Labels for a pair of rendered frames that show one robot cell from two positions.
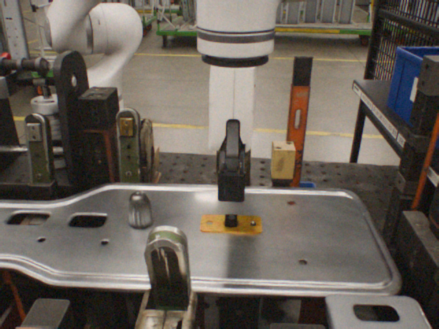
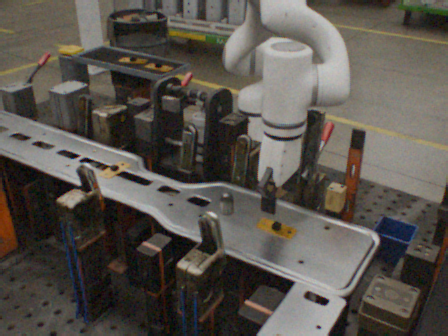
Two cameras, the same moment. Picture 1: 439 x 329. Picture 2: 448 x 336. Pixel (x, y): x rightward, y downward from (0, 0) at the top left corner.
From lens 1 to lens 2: 0.59 m
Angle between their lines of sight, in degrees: 26
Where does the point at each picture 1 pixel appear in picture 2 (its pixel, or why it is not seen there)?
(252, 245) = (279, 243)
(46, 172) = (189, 164)
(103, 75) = (258, 94)
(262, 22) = (289, 120)
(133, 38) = not seen: hidden behind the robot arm
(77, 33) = (243, 62)
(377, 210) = not seen: outside the picture
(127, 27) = not seen: hidden behind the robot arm
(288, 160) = (336, 198)
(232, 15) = (272, 114)
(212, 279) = (243, 253)
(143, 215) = (226, 207)
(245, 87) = (277, 151)
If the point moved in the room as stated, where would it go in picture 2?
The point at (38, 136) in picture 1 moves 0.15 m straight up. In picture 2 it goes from (189, 140) to (187, 84)
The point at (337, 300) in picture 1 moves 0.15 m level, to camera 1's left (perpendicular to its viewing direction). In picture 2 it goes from (300, 285) to (229, 259)
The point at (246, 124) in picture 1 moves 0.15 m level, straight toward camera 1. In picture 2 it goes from (276, 171) to (232, 209)
